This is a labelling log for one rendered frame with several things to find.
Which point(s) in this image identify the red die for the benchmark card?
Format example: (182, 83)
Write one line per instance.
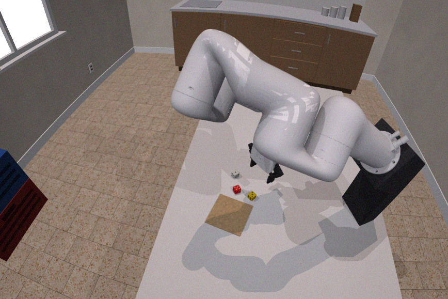
(236, 189)

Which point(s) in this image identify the white die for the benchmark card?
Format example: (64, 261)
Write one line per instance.
(235, 174)

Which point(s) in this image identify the yellow die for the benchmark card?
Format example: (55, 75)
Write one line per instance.
(252, 196)

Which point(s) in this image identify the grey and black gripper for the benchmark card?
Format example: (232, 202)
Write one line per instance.
(267, 165)

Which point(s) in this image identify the brown mat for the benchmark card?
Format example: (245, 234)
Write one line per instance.
(229, 214)

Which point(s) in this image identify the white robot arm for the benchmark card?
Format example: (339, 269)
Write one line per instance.
(220, 71)

